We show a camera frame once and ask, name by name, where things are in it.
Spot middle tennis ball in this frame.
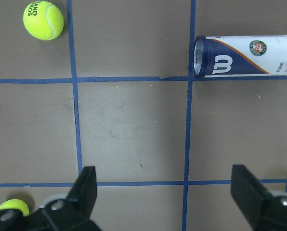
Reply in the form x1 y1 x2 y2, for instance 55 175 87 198
0 199 30 217

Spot white blue tennis ball can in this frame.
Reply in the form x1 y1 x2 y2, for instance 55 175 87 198
193 35 287 78

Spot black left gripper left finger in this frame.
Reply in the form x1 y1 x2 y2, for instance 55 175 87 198
0 167 100 231

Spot tennis ball Roland Garros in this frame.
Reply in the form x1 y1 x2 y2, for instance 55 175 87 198
23 0 64 41

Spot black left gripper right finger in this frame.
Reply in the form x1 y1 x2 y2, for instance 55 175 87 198
230 165 287 231

